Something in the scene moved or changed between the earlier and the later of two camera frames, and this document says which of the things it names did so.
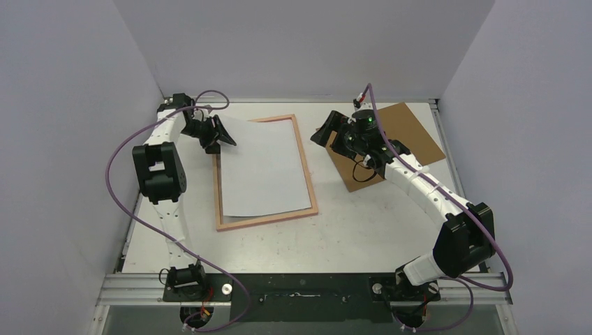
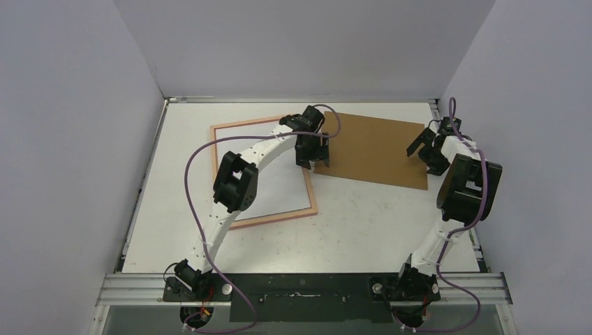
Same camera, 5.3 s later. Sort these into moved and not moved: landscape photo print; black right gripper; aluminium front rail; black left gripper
Moved: black right gripper; black left gripper
Not moved: landscape photo print; aluminium front rail
